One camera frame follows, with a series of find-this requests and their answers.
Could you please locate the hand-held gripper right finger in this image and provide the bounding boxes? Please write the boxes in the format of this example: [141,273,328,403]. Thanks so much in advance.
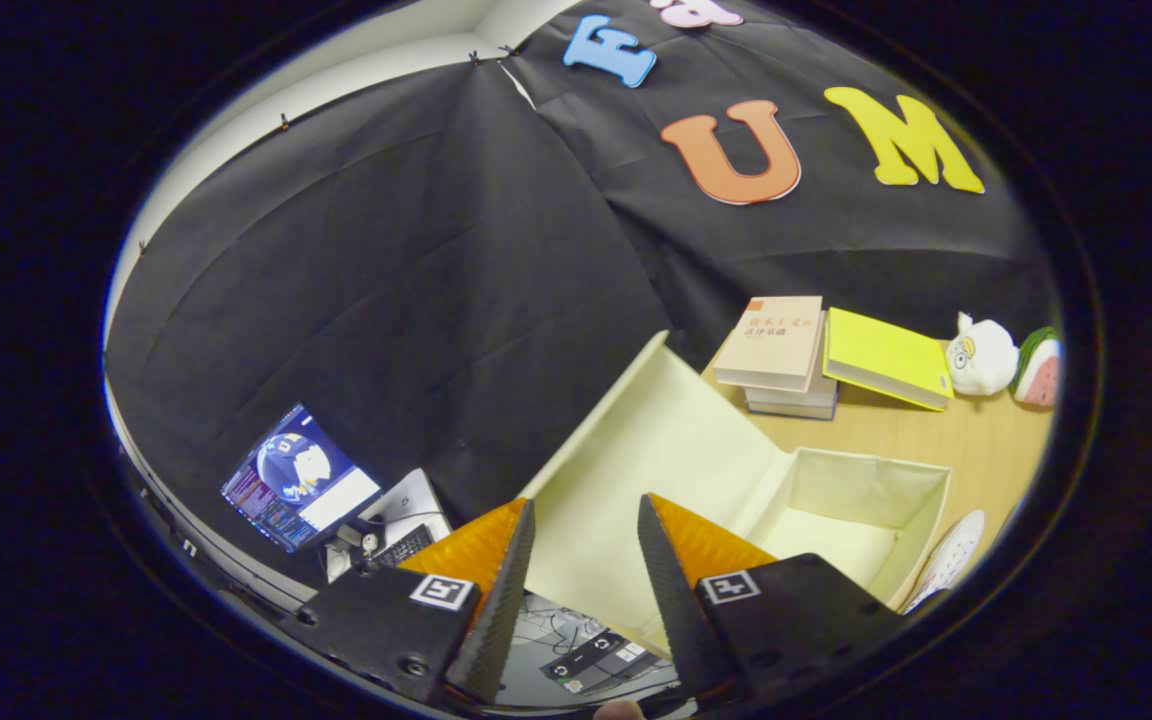
[636,492,907,705]

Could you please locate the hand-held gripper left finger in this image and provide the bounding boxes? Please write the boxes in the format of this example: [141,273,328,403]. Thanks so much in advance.
[282,497,537,707]

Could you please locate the black keyboard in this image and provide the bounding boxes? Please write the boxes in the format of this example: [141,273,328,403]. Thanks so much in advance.
[374,524,435,570]

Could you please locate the black backdrop cloth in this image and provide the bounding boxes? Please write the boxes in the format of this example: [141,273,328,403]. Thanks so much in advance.
[104,0,1057,591]

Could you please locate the beige book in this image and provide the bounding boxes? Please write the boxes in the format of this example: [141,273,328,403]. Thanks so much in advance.
[713,295,826,393]

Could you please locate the white plush toy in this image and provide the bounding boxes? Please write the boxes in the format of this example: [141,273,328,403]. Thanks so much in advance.
[944,312,1020,397]

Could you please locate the white canvas shoe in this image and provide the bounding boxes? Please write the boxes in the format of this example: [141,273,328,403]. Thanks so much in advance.
[900,509,987,614]

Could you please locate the cream fabric storage box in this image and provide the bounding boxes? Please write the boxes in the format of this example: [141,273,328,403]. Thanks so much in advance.
[520,331,953,659]

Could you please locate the watermelon slice plush toy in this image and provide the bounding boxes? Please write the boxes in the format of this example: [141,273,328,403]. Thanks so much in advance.
[1013,327,1063,408]

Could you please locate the laptop with lit screen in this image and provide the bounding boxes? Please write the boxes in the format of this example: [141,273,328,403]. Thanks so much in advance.
[220,402,383,554]

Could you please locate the yellow book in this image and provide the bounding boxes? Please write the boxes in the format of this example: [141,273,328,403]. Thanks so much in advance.
[822,307,956,413]

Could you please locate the black flat device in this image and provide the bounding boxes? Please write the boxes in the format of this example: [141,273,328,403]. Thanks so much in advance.
[539,630,659,695]

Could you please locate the pale grey book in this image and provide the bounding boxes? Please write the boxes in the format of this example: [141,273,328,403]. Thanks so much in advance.
[742,340,838,409]

